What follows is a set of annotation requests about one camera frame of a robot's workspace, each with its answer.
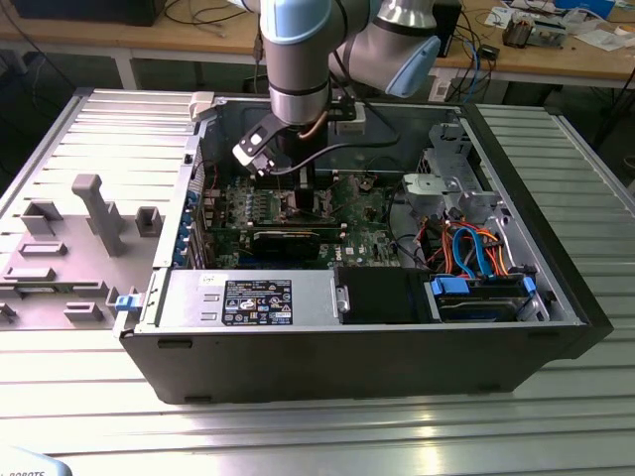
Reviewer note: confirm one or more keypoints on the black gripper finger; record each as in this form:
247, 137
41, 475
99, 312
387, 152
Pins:
303, 176

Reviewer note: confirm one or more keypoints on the silver CPU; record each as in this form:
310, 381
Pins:
297, 212

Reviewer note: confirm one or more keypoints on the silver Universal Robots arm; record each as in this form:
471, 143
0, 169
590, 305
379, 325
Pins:
297, 64

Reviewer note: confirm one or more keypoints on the CPU socket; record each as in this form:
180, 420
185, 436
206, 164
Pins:
285, 205

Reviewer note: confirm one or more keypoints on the black RAM slots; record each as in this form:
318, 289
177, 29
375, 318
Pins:
297, 226
327, 182

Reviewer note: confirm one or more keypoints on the black graphics card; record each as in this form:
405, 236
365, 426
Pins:
285, 245

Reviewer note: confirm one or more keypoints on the green motherboard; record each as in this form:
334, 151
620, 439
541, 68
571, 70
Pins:
362, 233

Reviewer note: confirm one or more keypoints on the white plastic case clip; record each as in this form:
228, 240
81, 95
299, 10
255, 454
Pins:
202, 105

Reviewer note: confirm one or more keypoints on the grey metal drive cage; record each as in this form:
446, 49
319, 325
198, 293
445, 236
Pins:
446, 183

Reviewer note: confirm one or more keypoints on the wooden desk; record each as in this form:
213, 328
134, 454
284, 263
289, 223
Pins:
198, 35

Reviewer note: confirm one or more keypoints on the white label card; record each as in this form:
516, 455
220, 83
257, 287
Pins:
439, 89

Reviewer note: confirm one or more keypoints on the grey power supply unit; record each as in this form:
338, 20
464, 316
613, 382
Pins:
188, 297

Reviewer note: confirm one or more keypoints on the black open PC case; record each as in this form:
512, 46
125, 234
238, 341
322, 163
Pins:
322, 362

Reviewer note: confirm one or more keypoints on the black tower box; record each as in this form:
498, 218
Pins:
454, 25

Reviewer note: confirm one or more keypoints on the small black adapter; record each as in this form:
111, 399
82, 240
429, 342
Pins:
490, 51

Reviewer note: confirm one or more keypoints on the hard disk in blue carrier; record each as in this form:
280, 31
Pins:
476, 307

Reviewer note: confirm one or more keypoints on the blue case latch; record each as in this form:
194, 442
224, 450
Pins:
128, 303

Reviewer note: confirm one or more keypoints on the black monitor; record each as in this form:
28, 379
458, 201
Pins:
89, 12

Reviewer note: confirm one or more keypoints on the copper wound transformer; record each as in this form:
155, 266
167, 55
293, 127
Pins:
518, 31

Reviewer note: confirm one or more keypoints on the grey parts rack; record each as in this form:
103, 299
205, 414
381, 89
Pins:
74, 277

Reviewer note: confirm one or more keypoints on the grey metal box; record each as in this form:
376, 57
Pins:
550, 32

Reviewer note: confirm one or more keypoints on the white papers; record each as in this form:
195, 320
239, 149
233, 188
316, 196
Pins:
600, 39

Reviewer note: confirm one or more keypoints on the blue cardboard box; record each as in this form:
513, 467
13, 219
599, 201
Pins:
585, 4

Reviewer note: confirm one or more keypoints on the pale teach pendant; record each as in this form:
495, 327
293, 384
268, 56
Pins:
30, 463

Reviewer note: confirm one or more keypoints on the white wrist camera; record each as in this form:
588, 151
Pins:
349, 126
253, 144

